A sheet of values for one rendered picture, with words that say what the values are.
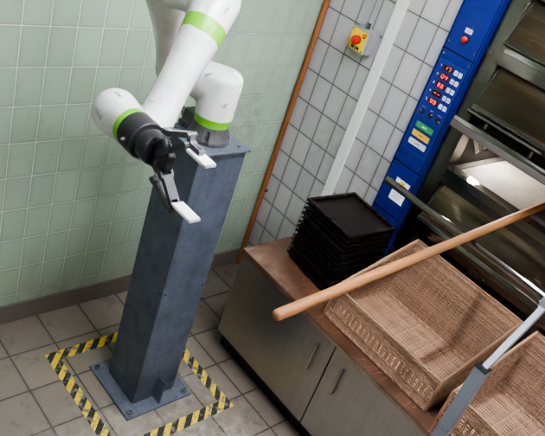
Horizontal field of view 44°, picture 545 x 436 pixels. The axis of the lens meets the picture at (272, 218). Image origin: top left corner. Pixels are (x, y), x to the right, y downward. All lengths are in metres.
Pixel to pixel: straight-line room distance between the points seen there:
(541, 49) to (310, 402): 1.61
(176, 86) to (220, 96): 0.45
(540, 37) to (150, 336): 1.79
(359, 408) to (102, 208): 1.36
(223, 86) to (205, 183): 0.34
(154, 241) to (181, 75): 0.89
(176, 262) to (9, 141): 0.75
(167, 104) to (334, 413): 1.53
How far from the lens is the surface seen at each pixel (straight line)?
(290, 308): 1.63
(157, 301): 2.52
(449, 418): 2.33
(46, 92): 2.56
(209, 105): 2.17
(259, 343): 2.96
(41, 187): 2.78
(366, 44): 2.95
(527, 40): 2.62
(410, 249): 2.90
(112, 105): 1.57
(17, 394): 2.90
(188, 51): 1.75
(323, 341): 2.67
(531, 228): 2.67
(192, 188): 2.22
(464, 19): 2.73
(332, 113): 3.17
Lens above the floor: 2.19
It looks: 31 degrees down
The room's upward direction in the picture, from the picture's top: 20 degrees clockwise
